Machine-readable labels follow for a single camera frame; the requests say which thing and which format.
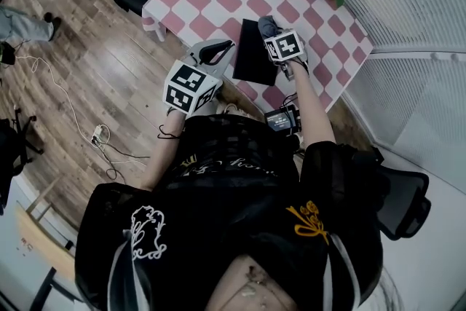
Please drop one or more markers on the white window blinds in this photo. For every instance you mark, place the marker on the white window blinds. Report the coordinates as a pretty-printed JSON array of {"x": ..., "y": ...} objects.
[{"x": 400, "y": 11}]

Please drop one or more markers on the black cloth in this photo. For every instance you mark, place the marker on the black cloth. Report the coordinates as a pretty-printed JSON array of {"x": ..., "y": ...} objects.
[{"x": 251, "y": 54}]

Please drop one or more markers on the light wooden desk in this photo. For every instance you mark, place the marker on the light wooden desk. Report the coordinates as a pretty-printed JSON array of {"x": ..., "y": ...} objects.
[{"x": 43, "y": 244}]

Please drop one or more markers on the black mesh office chair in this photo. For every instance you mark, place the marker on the black mesh office chair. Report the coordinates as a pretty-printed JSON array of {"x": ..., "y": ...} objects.
[{"x": 404, "y": 200}]

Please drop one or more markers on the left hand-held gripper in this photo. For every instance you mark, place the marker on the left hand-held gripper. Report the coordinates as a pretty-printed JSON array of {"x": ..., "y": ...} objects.
[{"x": 189, "y": 85}]

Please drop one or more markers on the blue-grey cloth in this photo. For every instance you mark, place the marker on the blue-grey cloth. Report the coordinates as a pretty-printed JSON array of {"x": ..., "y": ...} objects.
[{"x": 269, "y": 25}]

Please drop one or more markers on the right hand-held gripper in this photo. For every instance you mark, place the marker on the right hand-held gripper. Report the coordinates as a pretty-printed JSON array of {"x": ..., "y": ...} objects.
[{"x": 285, "y": 47}]

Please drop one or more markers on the white power strip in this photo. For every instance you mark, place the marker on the white power strip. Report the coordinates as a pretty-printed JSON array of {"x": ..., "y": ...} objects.
[{"x": 97, "y": 136}]

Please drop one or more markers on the person's left forearm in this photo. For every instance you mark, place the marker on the person's left forearm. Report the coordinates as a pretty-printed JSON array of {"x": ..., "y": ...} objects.
[{"x": 165, "y": 156}]

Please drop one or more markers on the person's black printed shirt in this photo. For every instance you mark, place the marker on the person's black printed shirt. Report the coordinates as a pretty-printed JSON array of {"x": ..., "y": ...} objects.
[{"x": 225, "y": 215}]

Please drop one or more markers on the black swivel chair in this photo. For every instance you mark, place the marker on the black swivel chair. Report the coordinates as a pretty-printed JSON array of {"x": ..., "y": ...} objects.
[{"x": 14, "y": 156}]

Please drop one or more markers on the person's right forearm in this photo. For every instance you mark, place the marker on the person's right forearm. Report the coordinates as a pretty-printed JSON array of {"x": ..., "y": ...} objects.
[{"x": 313, "y": 109}]

